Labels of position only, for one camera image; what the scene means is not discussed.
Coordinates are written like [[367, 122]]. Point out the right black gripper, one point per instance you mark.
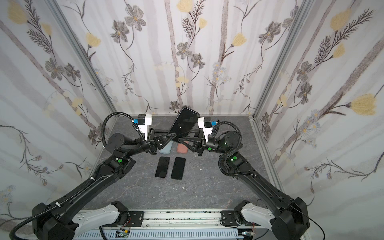
[[201, 143]]

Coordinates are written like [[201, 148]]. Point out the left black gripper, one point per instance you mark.
[[151, 141]]

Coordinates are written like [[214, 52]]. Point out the light blue phone case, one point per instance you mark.
[[167, 149]]

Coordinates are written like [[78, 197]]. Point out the pink phone case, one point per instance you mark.
[[182, 149]]

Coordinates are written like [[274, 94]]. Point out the black phone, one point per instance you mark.
[[184, 123], [162, 168]]

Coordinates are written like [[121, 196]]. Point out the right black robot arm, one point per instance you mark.
[[285, 217]]

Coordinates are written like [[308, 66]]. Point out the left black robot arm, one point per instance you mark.
[[58, 220]]

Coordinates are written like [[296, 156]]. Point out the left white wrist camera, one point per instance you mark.
[[141, 125]]

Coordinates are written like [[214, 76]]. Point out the aluminium mounting rail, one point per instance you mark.
[[186, 217]]

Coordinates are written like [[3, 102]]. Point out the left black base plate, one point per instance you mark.
[[136, 219]]

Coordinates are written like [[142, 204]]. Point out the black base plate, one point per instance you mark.
[[136, 219], [228, 219]]

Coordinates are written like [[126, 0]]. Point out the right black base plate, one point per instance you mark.
[[228, 219]]

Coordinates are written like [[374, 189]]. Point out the white slotted cable duct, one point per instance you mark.
[[177, 234]]

